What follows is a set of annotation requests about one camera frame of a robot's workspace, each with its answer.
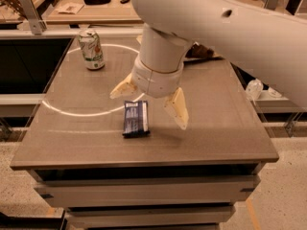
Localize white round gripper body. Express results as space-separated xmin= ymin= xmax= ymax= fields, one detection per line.
xmin=131 ymin=57 xmax=183 ymax=98

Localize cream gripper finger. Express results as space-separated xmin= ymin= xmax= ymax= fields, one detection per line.
xmin=109 ymin=74 xmax=137 ymax=99
xmin=164 ymin=87 xmax=189 ymax=130

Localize blue rxbar chocolate wrapper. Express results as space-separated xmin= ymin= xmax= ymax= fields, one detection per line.
xmin=123 ymin=101 xmax=150 ymax=138

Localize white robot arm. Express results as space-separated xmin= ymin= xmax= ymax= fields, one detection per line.
xmin=110 ymin=0 xmax=307 ymax=128

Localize white green 7up can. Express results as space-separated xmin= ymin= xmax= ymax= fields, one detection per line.
xmin=78 ymin=29 xmax=105 ymax=70

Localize yellow brown chip bag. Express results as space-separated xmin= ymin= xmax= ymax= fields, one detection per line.
xmin=138 ymin=34 xmax=218 ymax=67

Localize clear plastic bottle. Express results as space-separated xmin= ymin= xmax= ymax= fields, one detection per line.
xmin=246 ymin=79 xmax=263 ymax=101

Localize black object on back table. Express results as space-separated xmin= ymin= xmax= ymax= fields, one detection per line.
xmin=83 ymin=0 xmax=111 ymax=5

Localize paper packet on back table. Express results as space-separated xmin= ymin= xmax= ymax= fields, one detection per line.
xmin=58 ymin=3 xmax=83 ymax=14

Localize left metal bracket post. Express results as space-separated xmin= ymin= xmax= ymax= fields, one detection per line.
xmin=19 ymin=0 xmax=47 ymax=35

